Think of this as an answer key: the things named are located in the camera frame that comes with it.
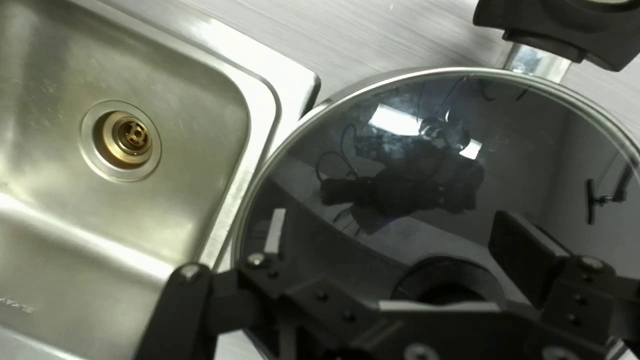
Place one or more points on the stainless steel sink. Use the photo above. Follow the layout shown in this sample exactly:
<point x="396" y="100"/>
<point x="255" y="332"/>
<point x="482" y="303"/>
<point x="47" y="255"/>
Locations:
<point x="146" y="221"/>

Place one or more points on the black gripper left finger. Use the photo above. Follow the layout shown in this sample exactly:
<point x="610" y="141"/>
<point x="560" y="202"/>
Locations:
<point x="182" y="312"/>

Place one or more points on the glass lid with black knob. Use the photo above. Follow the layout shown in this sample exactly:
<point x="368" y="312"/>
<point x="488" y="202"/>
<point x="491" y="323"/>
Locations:
<point x="520" y="146"/>

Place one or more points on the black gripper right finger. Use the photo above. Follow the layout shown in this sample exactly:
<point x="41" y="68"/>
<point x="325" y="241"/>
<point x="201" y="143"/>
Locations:
<point x="527" y="251"/>

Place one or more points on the brass sink drain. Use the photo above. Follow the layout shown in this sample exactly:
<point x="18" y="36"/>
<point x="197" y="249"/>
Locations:
<point x="125" y="138"/>

